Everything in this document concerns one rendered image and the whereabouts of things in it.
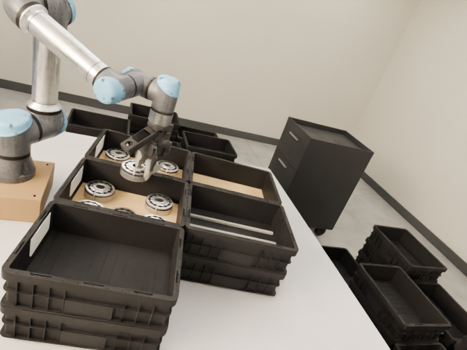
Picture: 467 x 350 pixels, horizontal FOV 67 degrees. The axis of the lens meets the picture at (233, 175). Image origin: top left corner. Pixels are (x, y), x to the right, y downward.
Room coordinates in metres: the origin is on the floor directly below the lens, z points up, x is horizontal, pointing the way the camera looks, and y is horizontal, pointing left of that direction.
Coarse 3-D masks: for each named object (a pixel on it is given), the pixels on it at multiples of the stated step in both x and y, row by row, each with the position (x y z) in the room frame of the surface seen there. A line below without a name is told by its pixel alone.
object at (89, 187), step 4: (88, 184) 1.06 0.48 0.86; (92, 184) 1.06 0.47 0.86; (108, 184) 1.10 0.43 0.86; (88, 188) 1.03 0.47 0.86; (92, 188) 1.04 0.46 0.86; (108, 188) 1.07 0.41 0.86; (112, 188) 1.08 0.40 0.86; (88, 192) 1.01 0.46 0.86; (92, 192) 1.02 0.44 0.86; (96, 192) 1.03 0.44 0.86; (100, 192) 1.03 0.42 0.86; (104, 192) 1.04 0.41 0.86; (108, 192) 1.05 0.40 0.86; (112, 192) 1.06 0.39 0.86; (100, 196) 1.02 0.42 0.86; (104, 196) 1.03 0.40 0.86
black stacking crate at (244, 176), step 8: (192, 160) 1.43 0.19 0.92; (200, 160) 1.49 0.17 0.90; (208, 160) 1.50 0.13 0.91; (216, 160) 1.51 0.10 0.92; (200, 168) 1.50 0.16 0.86; (208, 168) 1.50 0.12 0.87; (216, 168) 1.51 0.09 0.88; (224, 168) 1.52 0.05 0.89; (232, 168) 1.53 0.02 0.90; (240, 168) 1.54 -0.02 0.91; (248, 168) 1.55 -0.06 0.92; (216, 176) 1.52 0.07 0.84; (224, 176) 1.52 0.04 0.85; (232, 176) 1.53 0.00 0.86; (240, 176) 1.54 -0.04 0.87; (248, 176) 1.55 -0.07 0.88; (256, 176) 1.56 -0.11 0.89; (264, 176) 1.57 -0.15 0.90; (240, 184) 1.54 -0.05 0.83; (248, 184) 1.55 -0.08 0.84; (256, 184) 1.56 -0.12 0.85; (264, 184) 1.56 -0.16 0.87; (264, 192) 1.51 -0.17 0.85; (272, 192) 1.41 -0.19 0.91; (272, 200) 1.38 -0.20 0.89
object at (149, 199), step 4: (148, 196) 1.12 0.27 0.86; (152, 196) 1.13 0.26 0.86; (156, 196) 1.13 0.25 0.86; (160, 196) 1.14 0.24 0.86; (164, 196) 1.16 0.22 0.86; (148, 200) 1.09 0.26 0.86; (152, 200) 1.10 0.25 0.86; (168, 200) 1.14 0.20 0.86; (148, 204) 1.07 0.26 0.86; (152, 204) 1.07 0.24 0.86; (156, 204) 1.08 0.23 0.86; (160, 204) 1.09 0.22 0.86; (164, 204) 1.10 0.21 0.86; (168, 204) 1.11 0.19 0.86; (172, 204) 1.12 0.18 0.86; (160, 208) 1.07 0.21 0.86; (164, 208) 1.07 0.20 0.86; (168, 208) 1.09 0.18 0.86
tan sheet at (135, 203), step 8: (80, 192) 1.03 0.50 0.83; (120, 192) 1.12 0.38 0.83; (128, 192) 1.14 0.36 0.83; (72, 200) 0.98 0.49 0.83; (80, 200) 0.99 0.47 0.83; (112, 200) 1.06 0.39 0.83; (120, 200) 1.07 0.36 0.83; (128, 200) 1.09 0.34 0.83; (136, 200) 1.11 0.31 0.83; (144, 200) 1.13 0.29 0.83; (112, 208) 1.01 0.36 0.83; (136, 208) 1.06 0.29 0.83; (144, 208) 1.08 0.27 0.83; (176, 208) 1.15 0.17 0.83; (168, 216) 1.08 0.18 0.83; (176, 216) 1.10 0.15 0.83
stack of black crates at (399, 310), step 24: (360, 264) 1.60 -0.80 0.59; (360, 288) 1.53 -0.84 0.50; (384, 288) 1.62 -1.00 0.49; (408, 288) 1.61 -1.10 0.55; (384, 312) 1.36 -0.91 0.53; (408, 312) 1.48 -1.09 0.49; (432, 312) 1.45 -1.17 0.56; (384, 336) 1.30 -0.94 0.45; (408, 336) 1.29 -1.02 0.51; (432, 336) 1.34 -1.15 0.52
